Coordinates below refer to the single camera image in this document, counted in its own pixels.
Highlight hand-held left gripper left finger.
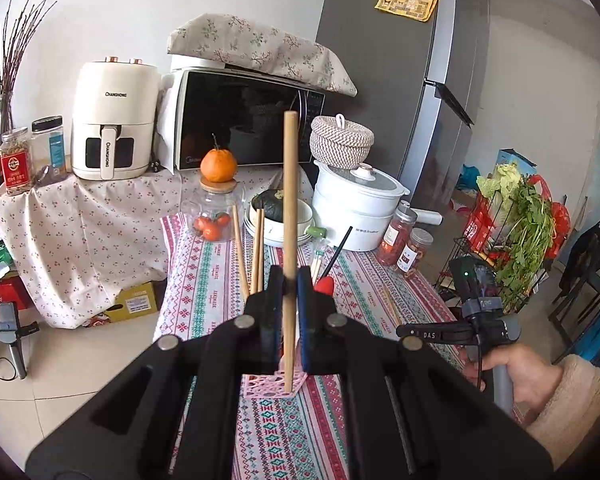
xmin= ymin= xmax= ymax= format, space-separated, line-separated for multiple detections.
xmin=25 ymin=265 xmax=286 ymax=480

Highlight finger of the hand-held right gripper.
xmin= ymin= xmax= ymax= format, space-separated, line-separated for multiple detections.
xmin=396 ymin=324 xmax=473 ymax=345

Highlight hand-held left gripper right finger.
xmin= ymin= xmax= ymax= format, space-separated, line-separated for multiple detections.
xmin=296 ymin=266 xmax=553 ymax=480

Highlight paper-wrapped chopsticks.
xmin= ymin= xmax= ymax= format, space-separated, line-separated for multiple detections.
xmin=311 ymin=237 xmax=327 ymax=276

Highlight wooden chopstick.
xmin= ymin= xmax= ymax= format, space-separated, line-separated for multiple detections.
xmin=281 ymin=110 xmax=301 ymax=395
xmin=250 ymin=206 xmax=261 ymax=296
xmin=381 ymin=286 xmax=403 ymax=327
xmin=256 ymin=208 xmax=266 ymax=293

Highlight long brown wooden stick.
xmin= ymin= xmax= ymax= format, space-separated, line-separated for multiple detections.
xmin=231 ymin=204 xmax=251 ymax=301

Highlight pink plastic basket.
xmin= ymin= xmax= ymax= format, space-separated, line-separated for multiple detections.
xmin=242 ymin=367 xmax=308 ymax=401

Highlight black chopstick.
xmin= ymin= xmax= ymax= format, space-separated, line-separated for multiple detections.
xmin=325 ymin=226 xmax=354 ymax=281

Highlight person's right forearm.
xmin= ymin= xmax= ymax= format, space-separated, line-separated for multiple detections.
xmin=525 ymin=354 xmax=600 ymax=471

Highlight person's right hand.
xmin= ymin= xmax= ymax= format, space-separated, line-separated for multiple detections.
xmin=457 ymin=345 xmax=563 ymax=423

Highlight white bowl with dark squash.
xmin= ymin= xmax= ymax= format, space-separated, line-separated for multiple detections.
xmin=244 ymin=197 xmax=327 ymax=247

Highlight patterned striped tablecloth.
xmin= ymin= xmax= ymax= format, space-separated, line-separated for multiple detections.
xmin=152 ymin=210 xmax=526 ymax=480

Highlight red printed package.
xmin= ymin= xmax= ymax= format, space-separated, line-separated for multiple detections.
xmin=462 ymin=205 xmax=496 ymax=253

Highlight green leafy vegetables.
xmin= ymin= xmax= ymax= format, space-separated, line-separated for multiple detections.
xmin=495 ymin=175 xmax=556 ymax=311

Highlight jar of red snacks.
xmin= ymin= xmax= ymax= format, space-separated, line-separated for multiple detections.
xmin=377 ymin=201 xmax=418 ymax=267

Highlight dark green kabocha squash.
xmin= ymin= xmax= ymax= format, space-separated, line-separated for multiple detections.
xmin=252 ymin=189 xmax=301 ymax=223

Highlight white roll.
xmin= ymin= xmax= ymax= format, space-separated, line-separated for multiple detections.
xmin=412 ymin=207 xmax=443 ymax=226

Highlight black chair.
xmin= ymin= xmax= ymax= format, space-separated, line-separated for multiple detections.
xmin=550 ymin=220 xmax=600 ymax=361

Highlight red plastic bag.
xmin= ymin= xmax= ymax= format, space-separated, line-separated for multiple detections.
xmin=532 ymin=175 xmax=571 ymax=261

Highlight white electric cooking pot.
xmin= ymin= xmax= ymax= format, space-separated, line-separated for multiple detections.
xmin=311 ymin=160 xmax=411 ymax=253

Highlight napa cabbage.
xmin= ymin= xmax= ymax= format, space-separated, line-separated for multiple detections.
xmin=476 ymin=162 xmax=523 ymax=201

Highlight glass jar with wooden lid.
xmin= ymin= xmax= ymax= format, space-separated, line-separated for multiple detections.
xmin=180 ymin=180 xmax=246 ymax=243

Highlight blue plastic bag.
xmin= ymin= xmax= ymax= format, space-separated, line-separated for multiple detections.
xmin=457 ymin=164 xmax=481 ymax=190

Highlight yellow cardboard box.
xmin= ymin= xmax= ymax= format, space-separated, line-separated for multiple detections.
xmin=102 ymin=280 xmax=161 ymax=323

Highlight blue cardboard box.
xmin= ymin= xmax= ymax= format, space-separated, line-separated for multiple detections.
xmin=495 ymin=149 xmax=538 ymax=176

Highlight white glass pot lid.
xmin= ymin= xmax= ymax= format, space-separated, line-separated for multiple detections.
xmin=314 ymin=160 xmax=411 ymax=197

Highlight orange tangerine with stem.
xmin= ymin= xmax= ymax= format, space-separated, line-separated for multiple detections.
xmin=200 ymin=134 xmax=238 ymax=183

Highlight woven lidded basket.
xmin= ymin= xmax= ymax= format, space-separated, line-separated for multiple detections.
xmin=310 ymin=115 xmax=375 ymax=167

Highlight white microwave oven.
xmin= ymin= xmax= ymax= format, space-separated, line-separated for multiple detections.
xmin=160 ymin=55 xmax=327 ymax=173

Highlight white floral cabinet cloth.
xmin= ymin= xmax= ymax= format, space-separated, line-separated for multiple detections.
xmin=0 ymin=162 xmax=311 ymax=330

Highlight grey refrigerator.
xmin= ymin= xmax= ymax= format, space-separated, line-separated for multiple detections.
xmin=315 ymin=0 xmax=491 ymax=211

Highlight cream air fryer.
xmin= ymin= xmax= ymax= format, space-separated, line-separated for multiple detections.
xmin=71 ymin=56 xmax=162 ymax=181

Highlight floral microwave cover cloth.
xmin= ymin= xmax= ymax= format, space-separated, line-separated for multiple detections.
xmin=167 ymin=12 xmax=358 ymax=97

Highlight phone tripod stand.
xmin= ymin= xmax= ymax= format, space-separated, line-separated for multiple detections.
xmin=0 ymin=300 xmax=41 ymax=381

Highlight red plastic crate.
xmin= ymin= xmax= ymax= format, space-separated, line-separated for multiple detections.
xmin=0 ymin=280 xmax=31 ymax=311

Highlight clear container with blue label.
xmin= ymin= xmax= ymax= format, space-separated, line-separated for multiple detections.
xmin=31 ymin=116 xmax=66 ymax=186

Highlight nut jar with red label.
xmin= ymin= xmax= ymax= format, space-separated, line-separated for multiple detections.
xmin=0 ymin=127 xmax=33 ymax=197

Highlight bare branches in glass vase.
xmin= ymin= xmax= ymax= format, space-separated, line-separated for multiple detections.
xmin=0 ymin=0 xmax=63 ymax=136

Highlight black wire rack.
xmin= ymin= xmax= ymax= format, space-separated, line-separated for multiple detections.
xmin=437 ymin=180 xmax=561 ymax=311

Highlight jar of ring snacks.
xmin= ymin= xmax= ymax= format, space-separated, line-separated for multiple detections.
xmin=396 ymin=227 xmax=435 ymax=278

